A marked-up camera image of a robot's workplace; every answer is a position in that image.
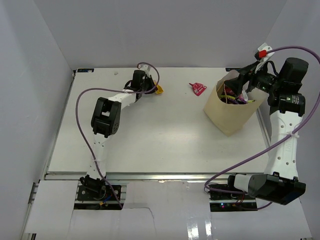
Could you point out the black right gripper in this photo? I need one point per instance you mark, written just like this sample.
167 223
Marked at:
236 84

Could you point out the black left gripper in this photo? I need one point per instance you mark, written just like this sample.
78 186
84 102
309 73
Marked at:
150 80

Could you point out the yellow snack bar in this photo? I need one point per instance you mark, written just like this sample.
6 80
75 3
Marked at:
158 90

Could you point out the purple white snack packet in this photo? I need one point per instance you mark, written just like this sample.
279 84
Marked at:
228 91

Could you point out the dark blue chips bag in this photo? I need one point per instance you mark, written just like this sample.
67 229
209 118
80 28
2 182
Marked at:
242 99

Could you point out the red candy packet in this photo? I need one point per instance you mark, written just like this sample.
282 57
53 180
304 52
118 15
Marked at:
198 88

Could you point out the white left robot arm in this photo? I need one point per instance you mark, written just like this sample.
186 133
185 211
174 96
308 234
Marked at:
105 123

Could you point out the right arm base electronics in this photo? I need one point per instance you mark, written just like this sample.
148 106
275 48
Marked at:
220 202

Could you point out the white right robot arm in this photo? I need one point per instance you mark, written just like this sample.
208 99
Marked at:
279 183

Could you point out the brown paper bag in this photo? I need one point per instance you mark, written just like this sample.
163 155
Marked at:
230 118

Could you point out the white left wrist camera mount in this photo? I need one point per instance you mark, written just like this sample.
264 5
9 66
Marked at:
145 67

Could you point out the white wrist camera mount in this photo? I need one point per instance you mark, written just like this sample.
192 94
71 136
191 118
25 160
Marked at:
262 55
145 67

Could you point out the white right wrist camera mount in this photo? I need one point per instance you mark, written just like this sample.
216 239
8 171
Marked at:
262 55

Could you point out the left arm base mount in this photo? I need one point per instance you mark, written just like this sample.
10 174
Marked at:
97 195

